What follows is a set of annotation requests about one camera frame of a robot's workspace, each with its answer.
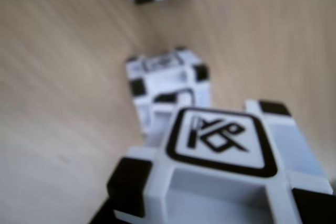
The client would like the white cube with diamond symbol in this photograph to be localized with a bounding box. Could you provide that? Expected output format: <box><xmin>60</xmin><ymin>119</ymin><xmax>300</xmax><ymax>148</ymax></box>
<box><xmin>125</xmin><ymin>47</ymin><xmax>212</xmax><ymax>146</ymax></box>

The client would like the white cube with crossed symbol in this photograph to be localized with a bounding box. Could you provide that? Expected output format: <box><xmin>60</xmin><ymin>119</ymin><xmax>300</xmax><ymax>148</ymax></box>
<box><xmin>106</xmin><ymin>99</ymin><xmax>336</xmax><ymax>224</ymax></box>

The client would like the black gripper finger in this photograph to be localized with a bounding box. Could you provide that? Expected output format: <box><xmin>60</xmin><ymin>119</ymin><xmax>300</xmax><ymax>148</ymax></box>
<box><xmin>86</xmin><ymin>198</ymin><xmax>119</xmax><ymax>224</ymax></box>

